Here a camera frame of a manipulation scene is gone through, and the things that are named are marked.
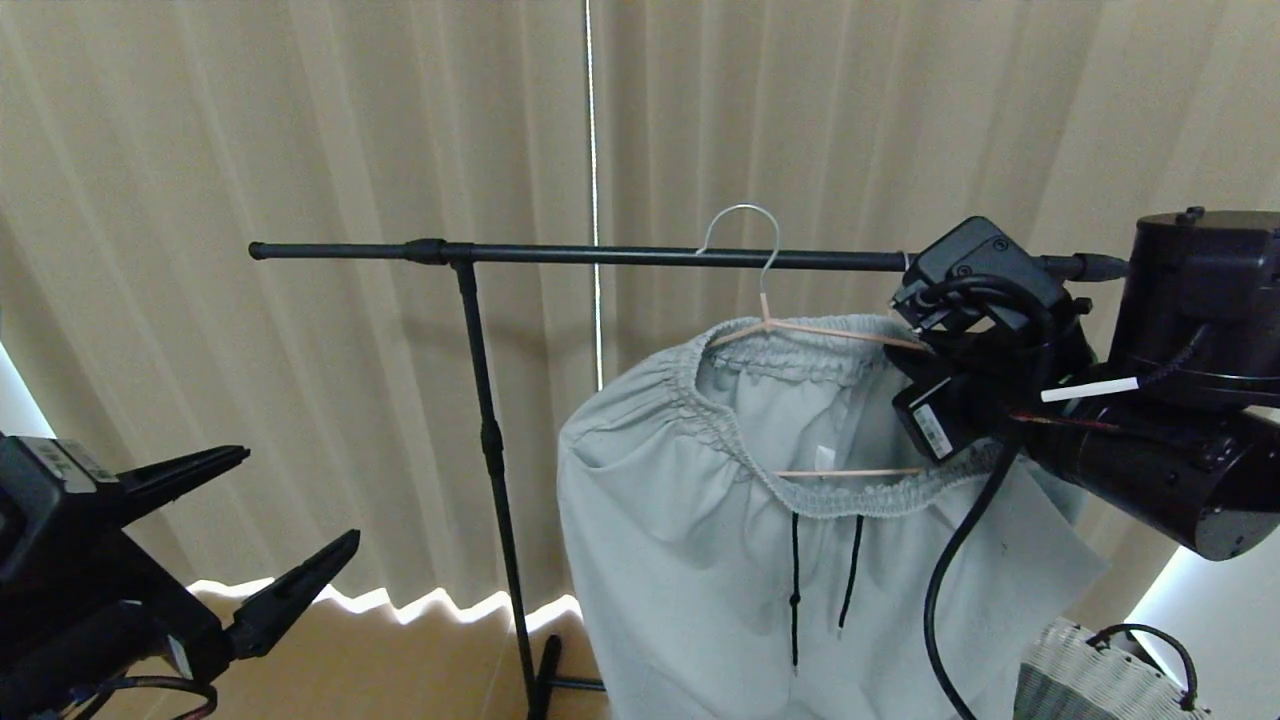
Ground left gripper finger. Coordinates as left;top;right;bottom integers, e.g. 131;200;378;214
112;445;251;523
225;530;361;661

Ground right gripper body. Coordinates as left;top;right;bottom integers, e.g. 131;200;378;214
893;330;1280;561

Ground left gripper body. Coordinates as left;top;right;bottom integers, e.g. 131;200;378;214
0;435;233;720

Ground pink clothes hanger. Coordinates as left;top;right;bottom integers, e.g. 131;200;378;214
697;204;936;479

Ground pale grey shorts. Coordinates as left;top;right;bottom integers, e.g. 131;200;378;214
557;313;1111;720

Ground white laundry basket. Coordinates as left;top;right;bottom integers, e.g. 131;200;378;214
1013;617;1216;720

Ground black clothes rack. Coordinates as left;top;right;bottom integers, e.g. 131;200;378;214
248;238;1131;720

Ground beige curtain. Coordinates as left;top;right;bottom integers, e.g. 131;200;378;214
0;0;1280;641

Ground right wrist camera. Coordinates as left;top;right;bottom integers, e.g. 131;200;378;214
888;215;1079;346

